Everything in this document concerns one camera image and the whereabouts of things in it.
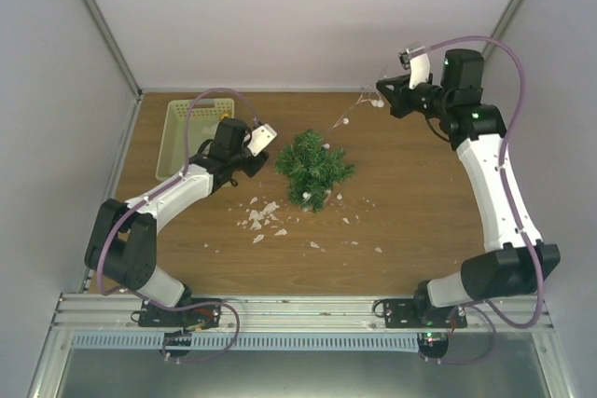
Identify white ball string lights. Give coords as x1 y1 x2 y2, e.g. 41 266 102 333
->
300 62 391 201

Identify pale green perforated basket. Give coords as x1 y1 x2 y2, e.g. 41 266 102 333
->
156 98 234 182

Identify small green christmas tree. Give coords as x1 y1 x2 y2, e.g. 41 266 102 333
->
274 130 355 213

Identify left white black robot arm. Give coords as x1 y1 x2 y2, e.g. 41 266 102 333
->
84 118 277 327

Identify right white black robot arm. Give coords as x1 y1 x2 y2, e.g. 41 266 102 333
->
376 47 561 328

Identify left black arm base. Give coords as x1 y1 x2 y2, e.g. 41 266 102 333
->
131 297 222 329

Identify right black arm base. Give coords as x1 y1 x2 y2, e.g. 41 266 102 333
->
371 298 467 330

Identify white foil flakes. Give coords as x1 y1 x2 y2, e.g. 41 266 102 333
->
202 195 384 265

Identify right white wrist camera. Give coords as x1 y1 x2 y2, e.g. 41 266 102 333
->
399 44 431 89

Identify grey slotted cable duct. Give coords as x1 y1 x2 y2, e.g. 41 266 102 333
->
71 331 419 353

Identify aluminium front rail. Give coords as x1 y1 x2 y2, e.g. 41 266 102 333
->
52 294 554 333

